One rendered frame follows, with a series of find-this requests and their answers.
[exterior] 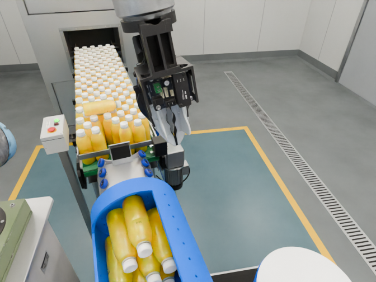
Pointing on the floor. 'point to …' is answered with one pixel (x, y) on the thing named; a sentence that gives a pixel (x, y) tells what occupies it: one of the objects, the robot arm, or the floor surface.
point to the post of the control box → (76, 188)
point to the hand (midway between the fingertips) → (174, 136)
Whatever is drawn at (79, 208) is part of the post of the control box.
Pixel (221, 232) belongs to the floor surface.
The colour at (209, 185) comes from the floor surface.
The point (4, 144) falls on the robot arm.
